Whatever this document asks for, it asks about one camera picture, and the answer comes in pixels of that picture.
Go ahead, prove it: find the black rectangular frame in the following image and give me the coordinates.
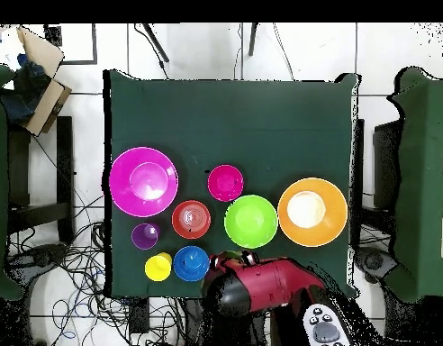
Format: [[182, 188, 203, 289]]
[[44, 23, 98, 66]]

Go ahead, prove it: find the yellow cup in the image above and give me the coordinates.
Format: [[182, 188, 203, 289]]
[[144, 251, 173, 283]]

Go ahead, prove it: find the dark green table cloth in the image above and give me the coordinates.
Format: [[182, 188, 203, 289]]
[[103, 68, 361, 300]]

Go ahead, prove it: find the tangle of cables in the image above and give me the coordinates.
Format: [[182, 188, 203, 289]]
[[8, 194, 186, 346]]

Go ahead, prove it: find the grey base with black knob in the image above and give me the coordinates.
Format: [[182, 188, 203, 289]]
[[354, 246, 397, 284], [12, 242, 69, 277]]

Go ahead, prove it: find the purple cup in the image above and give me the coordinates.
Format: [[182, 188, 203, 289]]
[[131, 222, 161, 250]]

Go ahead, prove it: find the small red-orange bowl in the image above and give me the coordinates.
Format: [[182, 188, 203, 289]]
[[170, 199, 212, 241]]

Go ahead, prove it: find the cardboard box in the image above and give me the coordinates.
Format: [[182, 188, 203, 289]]
[[0, 25, 73, 138]]

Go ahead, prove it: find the small dark blue bowl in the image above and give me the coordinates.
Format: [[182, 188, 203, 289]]
[[172, 245, 211, 283]]

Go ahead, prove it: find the black power brick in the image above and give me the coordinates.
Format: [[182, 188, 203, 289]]
[[129, 297, 150, 334]]

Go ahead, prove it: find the black tripod leg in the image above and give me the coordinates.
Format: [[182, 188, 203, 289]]
[[248, 23, 259, 57], [141, 23, 170, 63]]

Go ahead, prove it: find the dark blue cloth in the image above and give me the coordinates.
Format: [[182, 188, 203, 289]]
[[0, 53, 51, 123]]

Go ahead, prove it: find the large pink bowl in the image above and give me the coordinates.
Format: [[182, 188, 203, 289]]
[[108, 146, 180, 219]]

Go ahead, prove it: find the small crimson bowl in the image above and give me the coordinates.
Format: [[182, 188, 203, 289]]
[[206, 164, 245, 203]]

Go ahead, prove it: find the green bowl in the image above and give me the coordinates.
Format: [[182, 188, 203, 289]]
[[223, 195, 279, 250]]

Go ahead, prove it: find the large orange bowl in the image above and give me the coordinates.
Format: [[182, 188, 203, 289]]
[[277, 177, 349, 249]]

